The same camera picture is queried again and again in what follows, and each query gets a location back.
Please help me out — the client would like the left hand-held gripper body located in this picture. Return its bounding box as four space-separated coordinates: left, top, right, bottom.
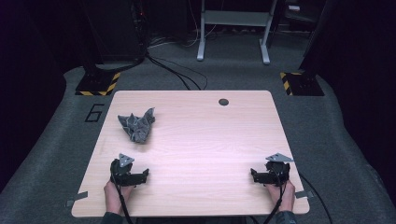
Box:
109 153 138 188

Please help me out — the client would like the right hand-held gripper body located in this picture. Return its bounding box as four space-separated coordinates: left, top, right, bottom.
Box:
264 152 295 188

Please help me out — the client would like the grey cloth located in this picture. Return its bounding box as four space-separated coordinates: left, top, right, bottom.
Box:
117 106 156 145

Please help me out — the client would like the person's left hand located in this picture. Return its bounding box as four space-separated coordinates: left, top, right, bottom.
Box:
103 179 135 216

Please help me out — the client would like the person's right hand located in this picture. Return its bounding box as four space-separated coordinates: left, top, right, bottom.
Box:
264 179 296 214

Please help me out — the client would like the grey tape strip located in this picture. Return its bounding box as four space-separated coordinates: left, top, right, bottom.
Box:
293 189 315 200
64 190 90 208

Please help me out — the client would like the black hazard-striped stand base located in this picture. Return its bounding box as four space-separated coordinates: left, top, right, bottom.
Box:
278 71 326 97
75 70 122 97

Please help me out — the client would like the black cabinet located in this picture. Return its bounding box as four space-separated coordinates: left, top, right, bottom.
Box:
81 0 148 64

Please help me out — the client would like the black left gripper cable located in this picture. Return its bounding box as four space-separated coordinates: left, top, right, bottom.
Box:
111 169 134 224

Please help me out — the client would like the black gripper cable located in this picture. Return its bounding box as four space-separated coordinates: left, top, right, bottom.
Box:
262 169 288 224
111 169 134 224

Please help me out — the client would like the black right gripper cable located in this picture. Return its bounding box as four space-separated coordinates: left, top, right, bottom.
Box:
262 169 288 224

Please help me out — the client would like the black cable on floor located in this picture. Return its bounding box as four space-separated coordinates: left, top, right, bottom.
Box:
298 172 333 224

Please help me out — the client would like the black floor cable bundle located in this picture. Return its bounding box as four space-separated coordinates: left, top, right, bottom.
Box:
145 50 209 91

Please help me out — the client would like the white cable bundle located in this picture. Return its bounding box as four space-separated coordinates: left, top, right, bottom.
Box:
148 18 219 49

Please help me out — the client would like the white desk frame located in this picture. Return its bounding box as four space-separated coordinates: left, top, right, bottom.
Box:
196 0 278 65

